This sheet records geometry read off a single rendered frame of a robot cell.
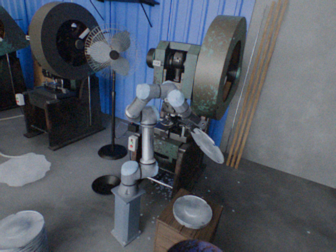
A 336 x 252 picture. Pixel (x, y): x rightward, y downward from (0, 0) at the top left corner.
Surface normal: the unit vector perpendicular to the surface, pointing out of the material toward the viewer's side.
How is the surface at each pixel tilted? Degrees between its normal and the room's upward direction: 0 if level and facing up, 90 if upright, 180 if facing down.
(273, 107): 90
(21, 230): 0
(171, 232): 90
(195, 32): 90
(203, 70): 85
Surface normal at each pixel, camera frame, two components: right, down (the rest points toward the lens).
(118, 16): -0.44, 0.30
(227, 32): -0.24, -0.40
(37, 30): -0.42, 0.02
